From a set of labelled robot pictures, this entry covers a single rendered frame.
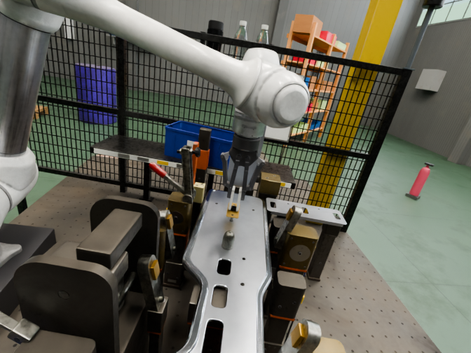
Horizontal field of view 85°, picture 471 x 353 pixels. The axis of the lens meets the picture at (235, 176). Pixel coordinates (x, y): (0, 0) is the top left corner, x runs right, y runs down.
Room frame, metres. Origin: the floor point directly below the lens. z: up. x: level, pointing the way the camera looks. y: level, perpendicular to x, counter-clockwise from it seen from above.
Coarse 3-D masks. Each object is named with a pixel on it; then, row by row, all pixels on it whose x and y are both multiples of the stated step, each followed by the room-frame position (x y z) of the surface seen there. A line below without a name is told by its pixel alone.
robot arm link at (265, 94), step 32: (32, 0) 0.53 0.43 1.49; (64, 0) 0.54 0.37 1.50; (96, 0) 0.56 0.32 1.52; (128, 32) 0.56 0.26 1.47; (160, 32) 0.53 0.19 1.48; (192, 64) 0.50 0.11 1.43; (224, 64) 0.50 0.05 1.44; (256, 64) 0.50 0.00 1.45; (256, 96) 0.48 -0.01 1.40; (288, 96) 0.45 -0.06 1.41
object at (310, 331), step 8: (304, 320) 0.29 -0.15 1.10; (296, 328) 0.28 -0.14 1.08; (304, 328) 0.28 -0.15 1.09; (312, 328) 0.27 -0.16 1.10; (296, 336) 0.27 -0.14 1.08; (304, 336) 0.27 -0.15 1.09; (312, 336) 0.27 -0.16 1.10; (320, 336) 0.27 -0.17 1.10; (288, 344) 0.29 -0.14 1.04; (296, 344) 0.27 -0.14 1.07; (304, 344) 0.26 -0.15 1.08; (312, 344) 0.26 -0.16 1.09; (280, 352) 0.29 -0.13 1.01; (288, 352) 0.28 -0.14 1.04; (296, 352) 0.26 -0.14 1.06; (304, 352) 0.26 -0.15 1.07; (312, 352) 0.26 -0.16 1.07
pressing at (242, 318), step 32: (224, 192) 0.87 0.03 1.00; (224, 224) 0.66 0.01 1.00; (256, 224) 0.69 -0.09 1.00; (192, 256) 0.50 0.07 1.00; (224, 256) 0.52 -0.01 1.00; (256, 256) 0.54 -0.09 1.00; (256, 288) 0.43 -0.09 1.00; (192, 320) 0.33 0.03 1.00; (224, 320) 0.34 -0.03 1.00; (256, 320) 0.35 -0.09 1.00; (192, 352) 0.27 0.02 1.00; (224, 352) 0.28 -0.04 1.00; (256, 352) 0.29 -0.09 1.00
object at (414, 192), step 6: (426, 162) 3.80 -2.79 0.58; (426, 168) 3.78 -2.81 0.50; (420, 174) 3.79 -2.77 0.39; (426, 174) 3.74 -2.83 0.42; (420, 180) 3.76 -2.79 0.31; (414, 186) 3.78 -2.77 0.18; (420, 186) 3.74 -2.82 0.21; (408, 192) 3.86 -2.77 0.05; (414, 192) 3.75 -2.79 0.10; (420, 192) 3.76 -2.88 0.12; (414, 198) 3.70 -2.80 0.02
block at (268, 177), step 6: (264, 174) 0.97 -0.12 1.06; (270, 174) 0.98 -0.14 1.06; (276, 174) 0.99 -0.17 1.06; (264, 180) 0.92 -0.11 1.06; (270, 180) 0.92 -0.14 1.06; (276, 180) 0.93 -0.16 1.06; (258, 186) 0.98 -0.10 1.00; (264, 186) 0.92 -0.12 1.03; (270, 186) 0.92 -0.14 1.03; (276, 186) 0.92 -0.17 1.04; (258, 192) 0.96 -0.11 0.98; (264, 192) 0.92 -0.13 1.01; (270, 192) 0.92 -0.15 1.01; (276, 192) 0.92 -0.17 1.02; (264, 198) 0.92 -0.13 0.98; (270, 216) 0.92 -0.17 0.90
